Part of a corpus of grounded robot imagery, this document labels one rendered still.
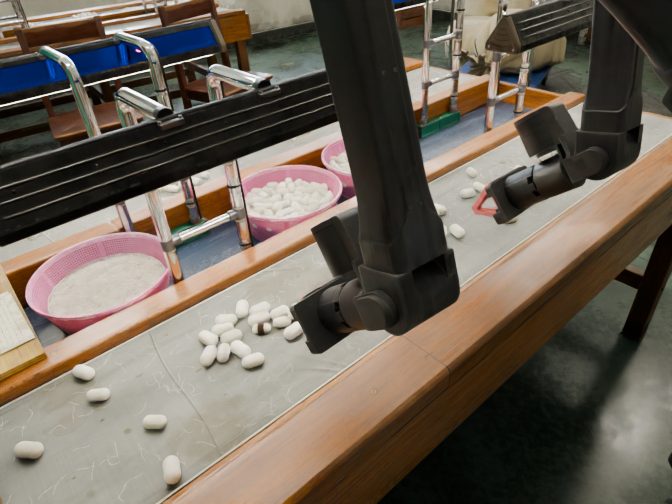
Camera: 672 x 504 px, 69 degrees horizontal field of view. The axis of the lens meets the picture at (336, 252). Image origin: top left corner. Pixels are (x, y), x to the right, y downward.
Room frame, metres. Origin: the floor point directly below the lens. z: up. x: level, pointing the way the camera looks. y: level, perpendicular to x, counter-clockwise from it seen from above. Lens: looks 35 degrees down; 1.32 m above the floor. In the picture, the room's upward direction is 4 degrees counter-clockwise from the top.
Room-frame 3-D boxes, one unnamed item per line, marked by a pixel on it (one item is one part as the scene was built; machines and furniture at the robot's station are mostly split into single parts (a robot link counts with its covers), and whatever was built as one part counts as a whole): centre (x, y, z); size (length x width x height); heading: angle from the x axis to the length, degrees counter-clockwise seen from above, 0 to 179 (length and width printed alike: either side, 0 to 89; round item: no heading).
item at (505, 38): (1.26, -0.62, 1.08); 0.62 x 0.08 x 0.07; 128
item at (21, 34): (2.63, 1.25, 0.45); 0.44 x 0.43 x 0.91; 119
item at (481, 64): (3.78, -1.40, 0.40); 0.74 x 0.56 x 0.38; 125
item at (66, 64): (1.04, 0.44, 0.90); 0.20 x 0.19 x 0.45; 128
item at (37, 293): (0.77, 0.45, 0.72); 0.27 x 0.27 x 0.10
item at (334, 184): (1.04, 0.11, 0.72); 0.27 x 0.27 x 0.10
